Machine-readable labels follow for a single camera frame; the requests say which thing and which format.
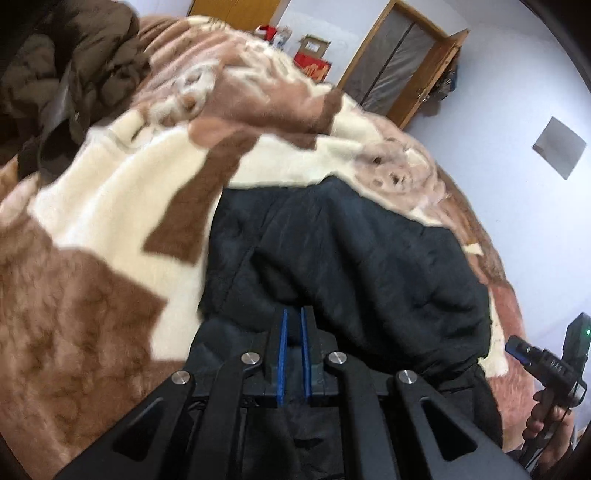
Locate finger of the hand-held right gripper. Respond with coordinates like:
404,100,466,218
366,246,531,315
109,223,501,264
505,336,548,370

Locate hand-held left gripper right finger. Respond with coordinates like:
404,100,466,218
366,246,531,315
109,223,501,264
300,305,532,480

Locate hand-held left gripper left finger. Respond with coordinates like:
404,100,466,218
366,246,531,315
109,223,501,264
53,307,291,480

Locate black puffer jacket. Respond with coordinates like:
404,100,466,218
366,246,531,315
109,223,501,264
187,178,504,480

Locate person's right hand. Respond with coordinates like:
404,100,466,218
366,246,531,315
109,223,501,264
524,390,578,467

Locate brown and cream plush blanket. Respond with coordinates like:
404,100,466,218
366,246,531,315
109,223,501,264
0,14,527,467

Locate hanging bags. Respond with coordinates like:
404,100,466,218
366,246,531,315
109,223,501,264
427,60,460,104

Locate red box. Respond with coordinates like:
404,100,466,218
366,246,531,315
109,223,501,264
294,52,332,83

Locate wooden wardrobe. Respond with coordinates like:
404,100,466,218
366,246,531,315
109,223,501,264
188,0,289,21

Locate brown puffer jacket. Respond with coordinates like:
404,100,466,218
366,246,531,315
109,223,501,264
0,0,153,176

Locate grey wall panel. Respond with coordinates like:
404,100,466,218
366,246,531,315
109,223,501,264
532,117,587,181

